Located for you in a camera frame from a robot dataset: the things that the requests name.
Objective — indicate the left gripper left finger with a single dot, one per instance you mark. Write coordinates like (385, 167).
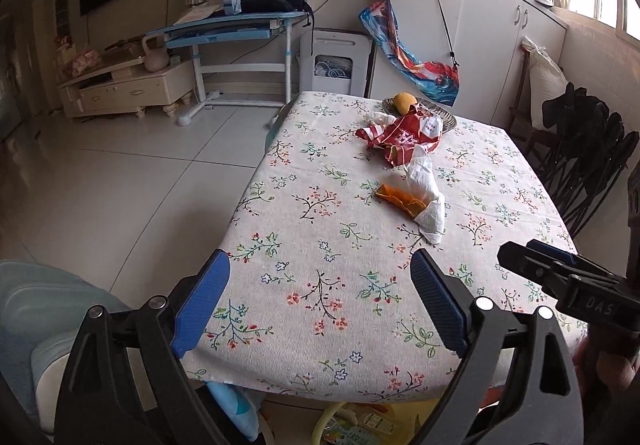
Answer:
(124, 383)

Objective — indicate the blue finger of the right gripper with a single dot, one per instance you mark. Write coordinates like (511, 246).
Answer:
(552, 276)
(569, 259)

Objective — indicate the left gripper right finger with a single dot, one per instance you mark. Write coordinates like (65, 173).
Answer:
(515, 383)

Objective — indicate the white tissue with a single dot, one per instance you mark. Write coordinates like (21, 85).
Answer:
(421, 185)

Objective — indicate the orange peel wrapper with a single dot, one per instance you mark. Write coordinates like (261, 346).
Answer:
(401, 200)

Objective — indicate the red white snack bag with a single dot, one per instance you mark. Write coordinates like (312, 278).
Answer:
(397, 138)

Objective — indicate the light blue trash bin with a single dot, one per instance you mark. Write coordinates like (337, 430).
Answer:
(42, 309)

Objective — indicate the wooden chair with cushion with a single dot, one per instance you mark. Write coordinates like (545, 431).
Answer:
(540, 80)

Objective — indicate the floral tablecloth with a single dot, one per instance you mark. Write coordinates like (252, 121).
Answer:
(320, 302)

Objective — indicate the colourful kite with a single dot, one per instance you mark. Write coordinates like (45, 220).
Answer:
(436, 80)

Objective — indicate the yellow mango left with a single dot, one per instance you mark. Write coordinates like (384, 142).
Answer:
(403, 102)

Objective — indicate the white cupboard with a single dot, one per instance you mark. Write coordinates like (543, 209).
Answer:
(485, 37)

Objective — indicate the cream TV cabinet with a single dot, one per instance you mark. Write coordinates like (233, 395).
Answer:
(128, 88)

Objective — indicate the pink kettlebell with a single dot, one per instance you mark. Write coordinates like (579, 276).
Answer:
(156, 56)

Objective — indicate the blue adjustable study desk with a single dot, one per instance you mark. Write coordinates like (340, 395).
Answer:
(237, 45)

